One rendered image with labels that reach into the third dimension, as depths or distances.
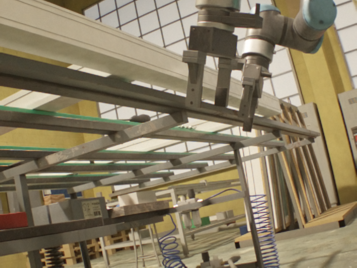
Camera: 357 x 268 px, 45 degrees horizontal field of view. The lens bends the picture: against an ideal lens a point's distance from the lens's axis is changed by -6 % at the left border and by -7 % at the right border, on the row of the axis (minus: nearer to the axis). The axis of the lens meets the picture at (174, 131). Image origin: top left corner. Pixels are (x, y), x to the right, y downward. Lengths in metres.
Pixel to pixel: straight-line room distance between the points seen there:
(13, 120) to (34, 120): 0.07
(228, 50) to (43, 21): 0.37
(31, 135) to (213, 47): 9.24
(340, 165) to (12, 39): 7.70
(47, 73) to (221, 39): 0.33
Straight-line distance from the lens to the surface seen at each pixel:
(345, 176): 8.20
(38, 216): 1.98
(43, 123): 1.12
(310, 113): 8.26
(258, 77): 1.20
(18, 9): 0.72
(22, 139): 9.77
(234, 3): 0.88
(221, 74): 0.95
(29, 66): 0.77
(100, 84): 0.91
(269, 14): 1.30
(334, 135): 8.23
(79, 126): 1.22
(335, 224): 4.93
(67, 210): 1.85
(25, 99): 1.17
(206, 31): 0.84
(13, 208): 8.98
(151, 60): 1.00
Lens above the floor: 0.56
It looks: 10 degrees up
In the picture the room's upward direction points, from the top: 12 degrees counter-clockwise
